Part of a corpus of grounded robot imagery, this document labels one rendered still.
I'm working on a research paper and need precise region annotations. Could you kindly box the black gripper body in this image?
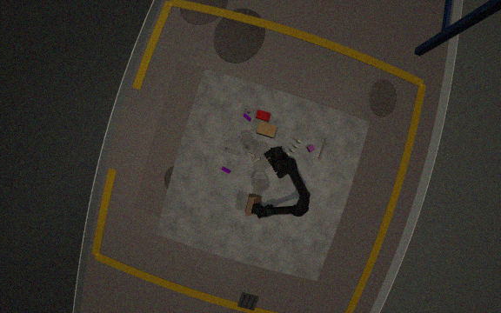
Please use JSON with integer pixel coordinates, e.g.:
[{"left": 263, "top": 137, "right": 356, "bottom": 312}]
[{"left": 264, "top": 150, "right": 287, "bottom": 179}]

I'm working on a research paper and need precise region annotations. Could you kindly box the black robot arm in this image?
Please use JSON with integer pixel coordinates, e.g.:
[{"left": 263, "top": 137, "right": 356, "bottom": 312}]
[{"left": 251, "top": 146, "right": 310, "bottom": 219}]

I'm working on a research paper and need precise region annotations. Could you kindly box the red rectangular block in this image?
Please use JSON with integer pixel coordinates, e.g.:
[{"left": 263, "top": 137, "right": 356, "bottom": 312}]
[{"left": 256, "top": 110, "right": 271, "bottom": 122}]

